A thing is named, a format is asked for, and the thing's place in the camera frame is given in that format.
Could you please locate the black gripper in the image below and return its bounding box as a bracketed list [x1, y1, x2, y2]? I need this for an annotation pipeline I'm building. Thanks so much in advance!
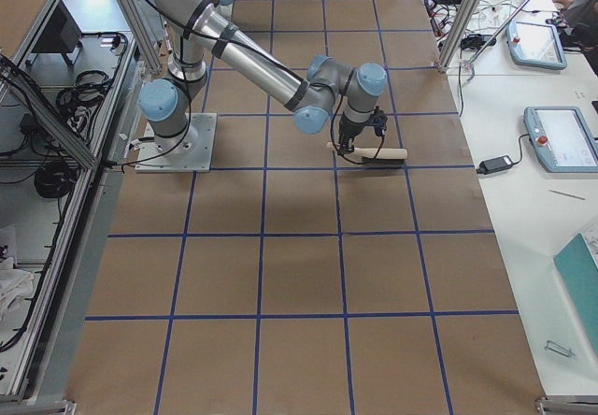
[337, 118, 363, 154]

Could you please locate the beige hand brush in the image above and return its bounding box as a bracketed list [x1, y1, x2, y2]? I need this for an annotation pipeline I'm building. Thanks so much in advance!
[326, 142, 408, 165]

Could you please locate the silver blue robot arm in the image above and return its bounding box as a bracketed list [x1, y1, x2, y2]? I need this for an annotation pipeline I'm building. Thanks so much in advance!
[148, 0, 387, 155]

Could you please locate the small black power brick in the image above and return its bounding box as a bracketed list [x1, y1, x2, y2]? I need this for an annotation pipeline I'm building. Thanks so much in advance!
[476, 155, 514, 175]

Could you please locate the upper blue teach pendant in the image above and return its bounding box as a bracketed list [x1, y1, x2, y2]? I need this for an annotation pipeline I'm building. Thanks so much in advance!
[506, 21, 568, 70]

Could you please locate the blue teach pendant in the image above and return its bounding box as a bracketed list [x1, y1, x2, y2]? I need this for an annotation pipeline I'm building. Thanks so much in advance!
[506, 21, 568, 70]
[523, 107, 597, 174]

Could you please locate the lower blue teach pendant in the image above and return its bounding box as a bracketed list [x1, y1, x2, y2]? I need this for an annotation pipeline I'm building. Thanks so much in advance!
[523, 107, 597, 174]

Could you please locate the grabber reach tool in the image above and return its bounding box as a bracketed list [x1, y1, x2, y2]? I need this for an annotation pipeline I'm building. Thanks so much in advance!
[460, 0, 542, 84]

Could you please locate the green notebook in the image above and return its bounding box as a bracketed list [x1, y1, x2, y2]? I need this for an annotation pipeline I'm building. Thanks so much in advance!
[554, 234, 597, 310]

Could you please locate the white crumpled cloth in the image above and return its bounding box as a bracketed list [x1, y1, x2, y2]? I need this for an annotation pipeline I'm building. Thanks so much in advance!
[0, 225, 36, 327]

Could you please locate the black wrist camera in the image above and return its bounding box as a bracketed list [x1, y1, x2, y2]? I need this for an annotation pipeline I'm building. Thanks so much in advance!
[370, 106, 388, 138]

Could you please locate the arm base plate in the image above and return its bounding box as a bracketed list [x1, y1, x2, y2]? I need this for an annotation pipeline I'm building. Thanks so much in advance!
[135, 113, 218, 173]

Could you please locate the aluminium frame post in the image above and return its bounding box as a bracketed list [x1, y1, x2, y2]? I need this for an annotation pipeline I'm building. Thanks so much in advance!
[436, 0, 480, 73]

